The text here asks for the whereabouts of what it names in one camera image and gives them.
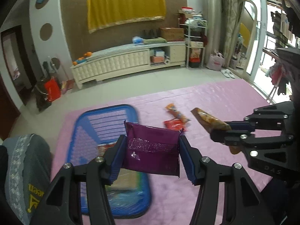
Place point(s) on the white TV cabinet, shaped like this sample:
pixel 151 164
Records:
pixel 129 59

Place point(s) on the pink shopping bag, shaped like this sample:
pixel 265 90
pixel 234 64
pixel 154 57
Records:
pixel 215 62

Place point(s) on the long cracker pack green ends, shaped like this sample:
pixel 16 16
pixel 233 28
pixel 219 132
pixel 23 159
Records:
pixel 127 180

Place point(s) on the green folded cloth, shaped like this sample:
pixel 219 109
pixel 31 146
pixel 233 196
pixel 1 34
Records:
pixel 154 40

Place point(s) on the white standing air conditioner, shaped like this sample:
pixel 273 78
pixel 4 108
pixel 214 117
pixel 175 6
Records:
pixel 212 13

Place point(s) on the blue plastic basket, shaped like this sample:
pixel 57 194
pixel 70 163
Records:
pixel 95 131

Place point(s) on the white metal shelf rack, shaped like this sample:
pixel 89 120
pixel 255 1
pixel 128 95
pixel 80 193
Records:
pixel 195 35

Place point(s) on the black bag on floor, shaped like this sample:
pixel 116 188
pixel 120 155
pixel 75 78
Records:
pixel 41 95

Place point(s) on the red bag on floor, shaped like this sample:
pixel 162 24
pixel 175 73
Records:
pixel 52 89

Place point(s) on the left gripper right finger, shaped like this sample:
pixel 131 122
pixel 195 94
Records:
pixel 243 203

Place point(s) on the patterned curtain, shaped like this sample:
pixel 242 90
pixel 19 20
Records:
pixel 232 14

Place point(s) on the purple snack packet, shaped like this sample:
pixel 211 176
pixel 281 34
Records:
pixel 152 150

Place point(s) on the orange stick snack pack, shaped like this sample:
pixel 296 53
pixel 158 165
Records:
pixel 172 109

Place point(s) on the orange chip packet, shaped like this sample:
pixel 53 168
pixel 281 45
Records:
pixel 215 127

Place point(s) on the cardboard box on cabinet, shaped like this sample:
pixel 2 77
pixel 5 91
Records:
pixel 171 34

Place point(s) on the oranges on blue plate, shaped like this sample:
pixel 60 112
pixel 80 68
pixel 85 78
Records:
pixel 82 59

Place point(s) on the blue tissue pack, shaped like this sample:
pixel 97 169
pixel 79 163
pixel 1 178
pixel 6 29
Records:
pixel 137 40

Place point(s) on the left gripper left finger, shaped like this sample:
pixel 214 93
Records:
pixel 61 203

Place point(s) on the round wall decoration lower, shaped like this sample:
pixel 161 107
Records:
pixel 46 31

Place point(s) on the red long snack packet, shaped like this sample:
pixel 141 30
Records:
pixel 102 148

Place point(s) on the broom and dustpan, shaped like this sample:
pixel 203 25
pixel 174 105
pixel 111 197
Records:
pixel 65 82

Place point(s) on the white slippers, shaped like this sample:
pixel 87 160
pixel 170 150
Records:
pixel 227 73

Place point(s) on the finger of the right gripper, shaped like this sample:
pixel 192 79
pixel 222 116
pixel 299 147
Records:
pixel 241 126
pixel 228 137

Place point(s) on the yellow cloth covered television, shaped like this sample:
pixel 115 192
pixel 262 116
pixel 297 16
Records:
pixel 102 14

